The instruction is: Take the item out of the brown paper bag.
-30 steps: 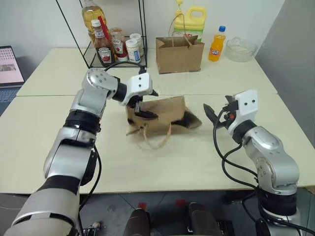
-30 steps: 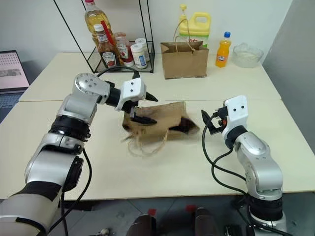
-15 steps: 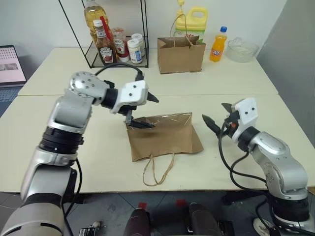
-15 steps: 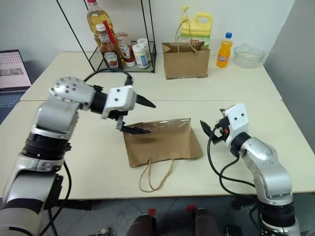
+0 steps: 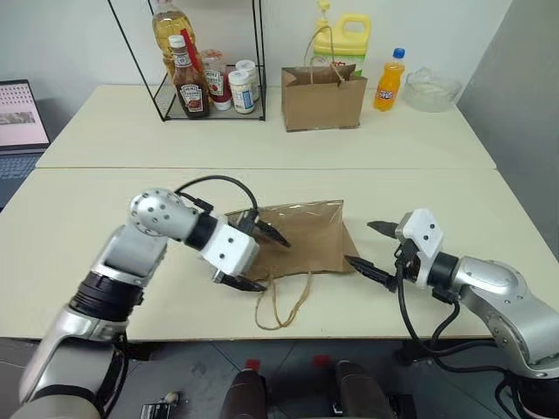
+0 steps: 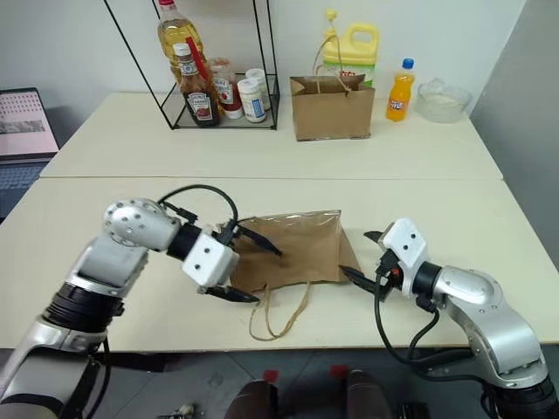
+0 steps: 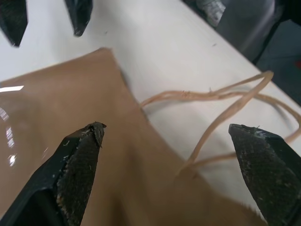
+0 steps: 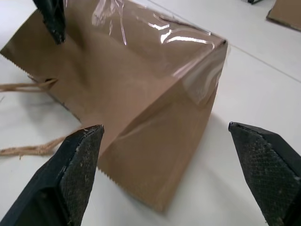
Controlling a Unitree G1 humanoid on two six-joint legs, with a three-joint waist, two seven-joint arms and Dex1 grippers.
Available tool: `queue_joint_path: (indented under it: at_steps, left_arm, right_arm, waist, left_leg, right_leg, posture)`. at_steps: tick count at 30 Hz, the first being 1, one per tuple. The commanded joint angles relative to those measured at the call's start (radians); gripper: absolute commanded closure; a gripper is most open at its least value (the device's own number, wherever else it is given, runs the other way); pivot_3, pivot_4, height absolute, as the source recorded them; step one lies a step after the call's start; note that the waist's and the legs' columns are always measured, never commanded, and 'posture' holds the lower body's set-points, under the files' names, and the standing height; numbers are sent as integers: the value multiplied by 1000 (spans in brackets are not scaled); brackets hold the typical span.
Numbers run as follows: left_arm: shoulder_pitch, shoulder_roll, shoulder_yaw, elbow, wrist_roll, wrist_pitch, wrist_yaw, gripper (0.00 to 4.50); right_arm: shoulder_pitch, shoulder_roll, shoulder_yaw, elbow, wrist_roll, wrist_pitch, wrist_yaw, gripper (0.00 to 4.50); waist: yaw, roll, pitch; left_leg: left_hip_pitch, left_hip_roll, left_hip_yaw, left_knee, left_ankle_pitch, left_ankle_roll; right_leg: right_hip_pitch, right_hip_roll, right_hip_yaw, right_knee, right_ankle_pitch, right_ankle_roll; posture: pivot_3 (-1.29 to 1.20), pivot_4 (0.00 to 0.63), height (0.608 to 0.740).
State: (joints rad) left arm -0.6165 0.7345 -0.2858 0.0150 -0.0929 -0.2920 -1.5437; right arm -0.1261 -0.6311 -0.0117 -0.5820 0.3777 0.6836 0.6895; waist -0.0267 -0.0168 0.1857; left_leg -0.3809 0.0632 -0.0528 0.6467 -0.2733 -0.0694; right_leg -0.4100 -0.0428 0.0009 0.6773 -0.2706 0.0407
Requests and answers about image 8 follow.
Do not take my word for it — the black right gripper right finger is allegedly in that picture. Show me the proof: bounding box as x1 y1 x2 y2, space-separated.
228 121 301 226

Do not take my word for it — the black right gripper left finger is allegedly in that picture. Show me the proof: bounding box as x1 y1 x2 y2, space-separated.
0 124 105 226

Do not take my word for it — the brown paper bag with handles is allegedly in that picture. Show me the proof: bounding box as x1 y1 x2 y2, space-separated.
0 0 230 214

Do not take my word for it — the brown cardboard piece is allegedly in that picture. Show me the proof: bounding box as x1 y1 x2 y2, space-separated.
265 0 301 32

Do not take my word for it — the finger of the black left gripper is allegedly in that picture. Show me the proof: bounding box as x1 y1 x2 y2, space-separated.
32 0 67 45

